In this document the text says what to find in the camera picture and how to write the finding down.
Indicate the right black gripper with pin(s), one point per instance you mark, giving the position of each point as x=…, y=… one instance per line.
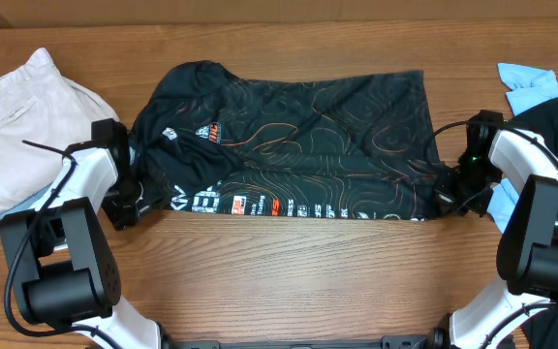
x=445, y=197

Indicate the light blue shirt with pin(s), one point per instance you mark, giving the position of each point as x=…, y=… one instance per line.
x=528, y=87

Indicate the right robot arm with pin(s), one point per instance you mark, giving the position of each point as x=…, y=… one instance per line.
x=527, y=255

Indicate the folded beige trousers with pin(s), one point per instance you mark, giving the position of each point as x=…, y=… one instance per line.
x=39, y=105

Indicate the black orange patterned jersey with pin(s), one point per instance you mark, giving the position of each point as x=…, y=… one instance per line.
x=352, y=148

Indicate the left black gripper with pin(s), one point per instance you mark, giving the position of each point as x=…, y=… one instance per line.
x=119, y=218

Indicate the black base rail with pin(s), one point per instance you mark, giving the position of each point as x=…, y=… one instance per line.
x=298, y=344

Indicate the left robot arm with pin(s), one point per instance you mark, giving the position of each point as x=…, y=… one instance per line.
x=63, y=277

